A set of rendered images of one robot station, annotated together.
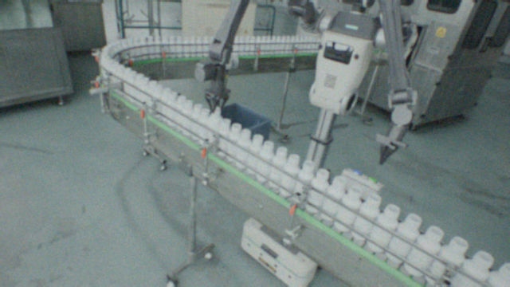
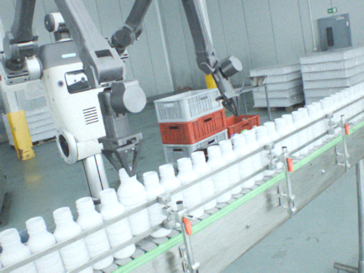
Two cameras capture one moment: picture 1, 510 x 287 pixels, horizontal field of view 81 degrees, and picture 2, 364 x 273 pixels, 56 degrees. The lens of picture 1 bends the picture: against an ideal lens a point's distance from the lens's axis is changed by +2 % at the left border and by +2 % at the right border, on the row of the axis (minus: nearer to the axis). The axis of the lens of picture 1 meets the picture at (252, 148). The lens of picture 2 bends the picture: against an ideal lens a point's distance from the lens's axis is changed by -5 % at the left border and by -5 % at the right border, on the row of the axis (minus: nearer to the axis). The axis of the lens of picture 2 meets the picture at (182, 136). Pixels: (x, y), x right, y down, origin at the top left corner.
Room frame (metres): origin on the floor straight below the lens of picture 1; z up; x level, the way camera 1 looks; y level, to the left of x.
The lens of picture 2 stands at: (0.84, 0.94, 1.42)
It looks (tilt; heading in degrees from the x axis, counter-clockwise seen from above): 11 degrees down; 283
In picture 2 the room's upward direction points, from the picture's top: 10 degrees counter-clockwise
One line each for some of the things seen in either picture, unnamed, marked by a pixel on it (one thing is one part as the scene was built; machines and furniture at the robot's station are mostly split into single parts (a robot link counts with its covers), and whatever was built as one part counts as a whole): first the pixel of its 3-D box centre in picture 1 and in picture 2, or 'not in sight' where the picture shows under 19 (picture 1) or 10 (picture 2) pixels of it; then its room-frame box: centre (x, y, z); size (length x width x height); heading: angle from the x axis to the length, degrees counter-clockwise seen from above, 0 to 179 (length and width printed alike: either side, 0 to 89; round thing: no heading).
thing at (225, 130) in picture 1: (224, 137); (155, 204); (1.13, 0.13, 1.08); 0.06 x 0.06 x 0.17
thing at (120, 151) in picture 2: (215, 102); (124, 157); (1.16, 0.18, 1.23); 0.07 x 0.07 x 0.09; 53
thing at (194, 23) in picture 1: (217, 37); not in sight; (5.51, 0.89, 0.59); 1.10 x 0.62 x 1.18; 125
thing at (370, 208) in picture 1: (366, 217); (289, 136); (0.74, -0.40, 1.08); 0.06 x 0.06 x 0.17
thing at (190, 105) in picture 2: not in sight; (189, 104); (1.52, -2.60, 1.00); 0.61 x 0.41 x 0.22; 60
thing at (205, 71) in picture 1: (211, 64); (118, 86); (1.13, 0.20, 1.39); 0.12 x 0.09 x 0.12; 143
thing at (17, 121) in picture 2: not in sight; (20, 135); (6.13, -5.88, 0.55); 0.40 x 0.40 x 1.10; 53
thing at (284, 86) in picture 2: not in sight; (283, 85); (0.18, -7.79, 0.50); 1.23 x 1.05 x 1.00; 51
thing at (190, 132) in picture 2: not in sight; (193, 125); (1.52, -2.61, 0.78); 0.61 x 0.41 x 0.22; 60
